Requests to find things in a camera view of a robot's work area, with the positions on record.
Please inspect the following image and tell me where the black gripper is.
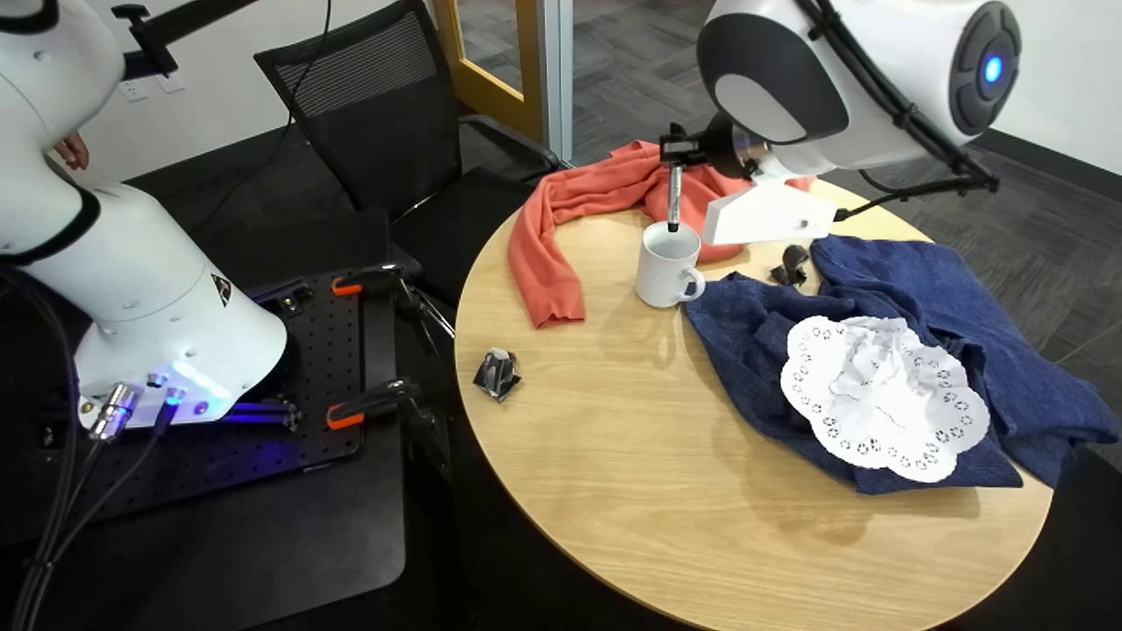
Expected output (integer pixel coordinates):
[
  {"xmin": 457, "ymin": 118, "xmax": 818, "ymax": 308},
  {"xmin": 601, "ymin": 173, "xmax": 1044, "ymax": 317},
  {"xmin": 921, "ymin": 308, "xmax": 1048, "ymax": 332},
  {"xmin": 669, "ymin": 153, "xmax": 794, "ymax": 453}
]
[{"xmin": 654, "ymin": 123, "xmax": 780, "ymax": 184}]

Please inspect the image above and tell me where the black and silver marker pen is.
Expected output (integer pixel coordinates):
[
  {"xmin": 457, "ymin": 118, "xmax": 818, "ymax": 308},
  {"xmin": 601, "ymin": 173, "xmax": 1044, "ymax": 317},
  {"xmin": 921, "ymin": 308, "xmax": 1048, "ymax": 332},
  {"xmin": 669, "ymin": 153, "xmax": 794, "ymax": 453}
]
[{"xmin": 661, "ymin": 160, "xmax": 686, "ymax": 234}]

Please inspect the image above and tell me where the white ceramic mug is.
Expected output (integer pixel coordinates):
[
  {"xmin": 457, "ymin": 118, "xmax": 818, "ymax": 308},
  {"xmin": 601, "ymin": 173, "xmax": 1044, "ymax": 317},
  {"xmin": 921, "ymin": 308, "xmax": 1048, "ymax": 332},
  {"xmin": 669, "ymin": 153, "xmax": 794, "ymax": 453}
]
[{"xmin": 633, "ymin": 216, "xmax": 711, "ymax": 311}]

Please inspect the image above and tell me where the person's hand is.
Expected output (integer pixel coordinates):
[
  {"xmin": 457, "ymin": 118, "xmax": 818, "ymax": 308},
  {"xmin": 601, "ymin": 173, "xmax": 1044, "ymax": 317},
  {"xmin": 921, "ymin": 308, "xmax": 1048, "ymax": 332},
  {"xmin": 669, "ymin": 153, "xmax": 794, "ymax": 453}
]
[{"xmin": 53, "ymin": 127, "xmax": 93, "ymax": 177}]

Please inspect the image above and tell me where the small black round object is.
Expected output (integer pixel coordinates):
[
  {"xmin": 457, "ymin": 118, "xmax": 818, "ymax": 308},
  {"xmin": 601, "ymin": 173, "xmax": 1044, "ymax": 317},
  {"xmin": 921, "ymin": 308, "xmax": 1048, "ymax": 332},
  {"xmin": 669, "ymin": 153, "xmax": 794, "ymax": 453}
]
[{"xmin": 767, "ymin": 238, "xmax": 818, "ymax": 291}]

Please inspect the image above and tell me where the orange cloth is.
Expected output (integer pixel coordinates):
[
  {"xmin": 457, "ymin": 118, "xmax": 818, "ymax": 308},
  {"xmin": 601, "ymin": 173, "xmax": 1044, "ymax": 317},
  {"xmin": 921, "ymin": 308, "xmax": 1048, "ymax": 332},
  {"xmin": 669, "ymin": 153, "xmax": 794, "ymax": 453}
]
[{"xmin": 503, "ymin": 137, "xmax": 818, "ymax": 332}]

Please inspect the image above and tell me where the small black crumpled clip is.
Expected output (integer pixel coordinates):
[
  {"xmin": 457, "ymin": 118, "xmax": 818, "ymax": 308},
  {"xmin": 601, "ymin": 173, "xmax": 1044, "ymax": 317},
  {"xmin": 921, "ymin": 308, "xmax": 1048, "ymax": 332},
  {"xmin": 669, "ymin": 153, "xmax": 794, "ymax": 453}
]
[{"xmin": 469, "ymin": 343, "xmax": 527, "ymax": 402}]

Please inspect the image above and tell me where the white paper doily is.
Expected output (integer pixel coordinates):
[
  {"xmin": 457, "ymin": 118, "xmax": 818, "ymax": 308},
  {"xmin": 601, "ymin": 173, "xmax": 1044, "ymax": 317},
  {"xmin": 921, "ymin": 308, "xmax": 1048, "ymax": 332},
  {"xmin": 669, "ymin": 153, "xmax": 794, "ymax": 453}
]
[{"xmin": 776, "ymin": 311, "xmax": 994, "ymax": 486}]

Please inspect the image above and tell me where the black mesh office chair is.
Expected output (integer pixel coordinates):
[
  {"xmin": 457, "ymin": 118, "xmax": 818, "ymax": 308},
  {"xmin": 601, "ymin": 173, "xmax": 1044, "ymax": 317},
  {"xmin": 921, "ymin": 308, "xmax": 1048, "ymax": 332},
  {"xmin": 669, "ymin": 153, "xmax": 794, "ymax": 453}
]
[{"xmin": 251, "ymin": 0, "xmax": 569, "ymax": 308}]

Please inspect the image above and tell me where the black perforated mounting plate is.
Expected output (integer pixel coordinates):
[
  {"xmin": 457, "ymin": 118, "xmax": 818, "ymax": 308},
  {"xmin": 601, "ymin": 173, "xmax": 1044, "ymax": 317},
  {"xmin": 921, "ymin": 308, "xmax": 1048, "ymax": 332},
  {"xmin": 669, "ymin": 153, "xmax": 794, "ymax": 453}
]
[{"xmin": 65, "ymin": 269, "xmax": 407, "ymax": 518}]

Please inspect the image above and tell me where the dark blue cloth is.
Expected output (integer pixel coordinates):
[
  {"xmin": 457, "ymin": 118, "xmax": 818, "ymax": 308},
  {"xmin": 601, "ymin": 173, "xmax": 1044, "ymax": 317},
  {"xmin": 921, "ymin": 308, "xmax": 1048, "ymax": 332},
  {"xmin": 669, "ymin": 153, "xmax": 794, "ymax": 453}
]
[{"xmin": 679, "ymin": 233, "xmax": 1122, "ymax": 498}]

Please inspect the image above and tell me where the black robot stand platform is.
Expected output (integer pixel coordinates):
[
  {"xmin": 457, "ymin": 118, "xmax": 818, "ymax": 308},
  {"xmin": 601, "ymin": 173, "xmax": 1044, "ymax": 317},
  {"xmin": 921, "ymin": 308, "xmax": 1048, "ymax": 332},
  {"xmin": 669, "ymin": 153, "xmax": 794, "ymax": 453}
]
[{"xmin": 0, "ymin": 260, "xmax": 413, "ymax": 631}]

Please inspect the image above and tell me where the wooden door frame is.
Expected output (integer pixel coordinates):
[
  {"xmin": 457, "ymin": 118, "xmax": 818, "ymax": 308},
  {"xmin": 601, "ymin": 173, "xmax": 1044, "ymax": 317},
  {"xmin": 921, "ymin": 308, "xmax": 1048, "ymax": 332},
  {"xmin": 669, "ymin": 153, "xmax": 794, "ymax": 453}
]
[{"xmin": 426, "ymin": 0, "xmax": 552, "ymax": 151}]

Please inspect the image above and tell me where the black arm-mounted cable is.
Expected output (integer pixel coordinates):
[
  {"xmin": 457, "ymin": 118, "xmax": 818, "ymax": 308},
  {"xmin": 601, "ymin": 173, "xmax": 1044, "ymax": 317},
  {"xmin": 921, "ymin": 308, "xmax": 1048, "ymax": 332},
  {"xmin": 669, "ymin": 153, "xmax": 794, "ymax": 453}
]
[{"xmin": 794, "ymin": 0, "xmax": 1002, "ymax": 228}]

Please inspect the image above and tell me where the orange handled black clamp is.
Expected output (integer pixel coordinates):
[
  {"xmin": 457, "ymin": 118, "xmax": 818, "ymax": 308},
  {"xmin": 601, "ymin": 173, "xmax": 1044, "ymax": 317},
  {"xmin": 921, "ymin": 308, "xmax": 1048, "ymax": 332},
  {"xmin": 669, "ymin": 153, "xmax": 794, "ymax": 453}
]
[
  {"xmin": 326, "ymin": 255, "xmax": 423, "ymax": 303},
  {"xmin": 321, "ymin": 371, "xmax": 421, "ymax": 437}
]

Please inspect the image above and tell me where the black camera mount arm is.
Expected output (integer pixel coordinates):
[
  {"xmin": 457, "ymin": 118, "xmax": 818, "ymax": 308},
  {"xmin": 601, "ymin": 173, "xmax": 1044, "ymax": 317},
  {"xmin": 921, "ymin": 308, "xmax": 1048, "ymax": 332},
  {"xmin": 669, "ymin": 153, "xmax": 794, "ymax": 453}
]
[{"xmin": 109, "ymin": 0, "xmax": 259, "ymax": 82}]

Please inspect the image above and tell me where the black robot base cable bundle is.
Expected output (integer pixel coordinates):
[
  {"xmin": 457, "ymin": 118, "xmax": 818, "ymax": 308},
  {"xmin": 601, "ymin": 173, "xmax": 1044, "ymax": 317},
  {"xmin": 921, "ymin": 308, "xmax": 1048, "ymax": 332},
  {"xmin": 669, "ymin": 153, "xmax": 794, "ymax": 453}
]
[{"xmin": 0, "ymin": 384, "xmax": 183, "ymax": 631}]

